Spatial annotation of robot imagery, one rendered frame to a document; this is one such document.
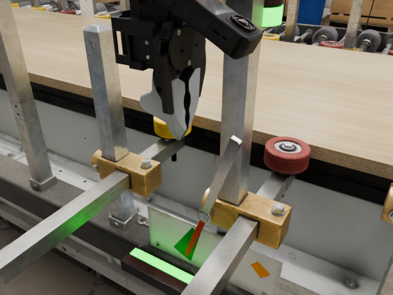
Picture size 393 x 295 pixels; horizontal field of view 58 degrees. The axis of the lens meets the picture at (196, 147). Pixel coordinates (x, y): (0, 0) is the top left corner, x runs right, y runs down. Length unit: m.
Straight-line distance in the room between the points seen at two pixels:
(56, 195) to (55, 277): 0.83
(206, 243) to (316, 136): 0.29
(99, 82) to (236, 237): 0.33
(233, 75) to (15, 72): 0.50
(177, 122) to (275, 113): 0.40
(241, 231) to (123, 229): 0.32
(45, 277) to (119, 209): 1.00
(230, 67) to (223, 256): 0.25
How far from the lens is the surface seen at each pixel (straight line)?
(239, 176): 0.52
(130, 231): 0.77
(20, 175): 1.02
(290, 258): 0.84
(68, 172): 1.14
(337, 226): 0.79
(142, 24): 0.40
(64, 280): 1.67
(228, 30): 0.35
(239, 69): 0.45
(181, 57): 0.40
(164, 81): 0.38
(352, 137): 0.73
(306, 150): 0.65
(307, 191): 0.76
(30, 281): 1.72
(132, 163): 0.66
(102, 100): 0.63
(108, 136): 0.65
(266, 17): 0.47
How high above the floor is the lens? 1.22
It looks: 30 degrees down
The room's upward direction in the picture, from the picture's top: straight up
